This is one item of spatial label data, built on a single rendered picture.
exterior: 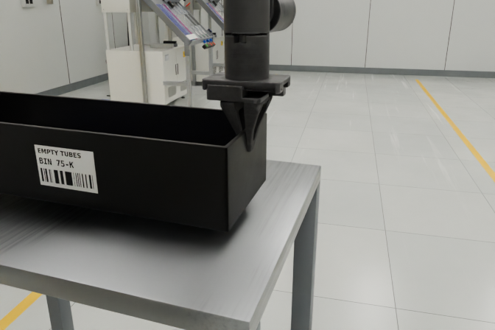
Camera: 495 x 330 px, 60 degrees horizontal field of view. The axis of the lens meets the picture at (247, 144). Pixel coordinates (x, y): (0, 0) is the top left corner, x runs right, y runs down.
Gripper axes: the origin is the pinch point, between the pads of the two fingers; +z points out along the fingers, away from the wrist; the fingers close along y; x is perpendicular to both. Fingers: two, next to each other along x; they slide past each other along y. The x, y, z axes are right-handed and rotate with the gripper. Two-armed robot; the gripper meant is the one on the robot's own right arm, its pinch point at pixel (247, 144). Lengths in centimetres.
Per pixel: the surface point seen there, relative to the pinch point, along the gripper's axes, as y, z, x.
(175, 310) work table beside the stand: 1.6, 12.2, 19.6
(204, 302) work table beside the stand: -1.1, 11.6, 18.3
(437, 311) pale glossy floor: -43, 92, -96
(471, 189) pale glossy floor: -73, 92, -221
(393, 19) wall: -20, 6, -674
